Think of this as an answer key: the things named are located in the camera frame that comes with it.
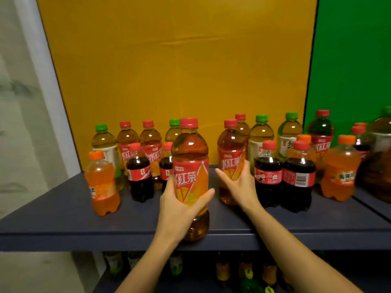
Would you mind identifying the group of orange soda bottles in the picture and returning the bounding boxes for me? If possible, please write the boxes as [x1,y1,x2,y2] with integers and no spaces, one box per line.
[84,122,369,216]

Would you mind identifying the person's right hand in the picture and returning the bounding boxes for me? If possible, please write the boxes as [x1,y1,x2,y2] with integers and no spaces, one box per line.
[215,160,263,213]

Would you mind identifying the red-capped black cola bottle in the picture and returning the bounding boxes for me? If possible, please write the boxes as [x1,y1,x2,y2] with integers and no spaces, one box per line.
[254,140,283,208]
[281,140,317,213]

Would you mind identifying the group of dark cola bottles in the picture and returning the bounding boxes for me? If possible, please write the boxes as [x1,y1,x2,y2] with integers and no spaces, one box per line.
[126,126,372,203]

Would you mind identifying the person's right forearm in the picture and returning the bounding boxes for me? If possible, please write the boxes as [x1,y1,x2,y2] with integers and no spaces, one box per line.
[244,203,364,293]

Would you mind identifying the group of red-label tea bottles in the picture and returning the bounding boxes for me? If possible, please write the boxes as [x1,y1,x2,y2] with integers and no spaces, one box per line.
[116,110,391,202]

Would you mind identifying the orange backing board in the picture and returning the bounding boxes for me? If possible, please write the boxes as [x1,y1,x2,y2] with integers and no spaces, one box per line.
[36,0,318,171]

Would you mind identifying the white shelf side post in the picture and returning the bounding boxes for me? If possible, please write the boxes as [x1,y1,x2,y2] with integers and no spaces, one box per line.
[13,0,82,179]

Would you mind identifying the green-capped pale tea bottle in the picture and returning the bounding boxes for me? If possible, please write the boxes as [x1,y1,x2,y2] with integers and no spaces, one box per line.
[368,106,391,155]

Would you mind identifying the red-capped amber tea bottle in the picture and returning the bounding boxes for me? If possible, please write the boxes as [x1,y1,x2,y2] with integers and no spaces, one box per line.
[171,118,211,243]
[217,119,246,206]

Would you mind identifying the person's left hand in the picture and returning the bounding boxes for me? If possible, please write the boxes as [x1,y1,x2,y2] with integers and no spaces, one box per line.
[154,175,216,246]

